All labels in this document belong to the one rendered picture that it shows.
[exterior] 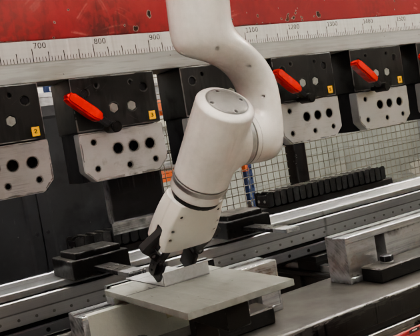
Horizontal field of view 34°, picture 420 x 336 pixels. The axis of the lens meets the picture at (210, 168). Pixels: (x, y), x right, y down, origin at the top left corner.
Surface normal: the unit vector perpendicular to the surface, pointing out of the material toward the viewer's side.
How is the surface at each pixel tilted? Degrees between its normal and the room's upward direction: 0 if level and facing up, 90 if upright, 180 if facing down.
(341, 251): 90
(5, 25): 90
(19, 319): 90
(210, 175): 125
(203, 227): 133
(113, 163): 90
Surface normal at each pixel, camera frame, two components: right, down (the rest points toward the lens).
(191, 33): -0.25, 0.23
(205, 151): -0.29, 0.51
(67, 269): -0.83, 0.17
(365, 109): 0.54, -0.04
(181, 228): 0.45, 0.62
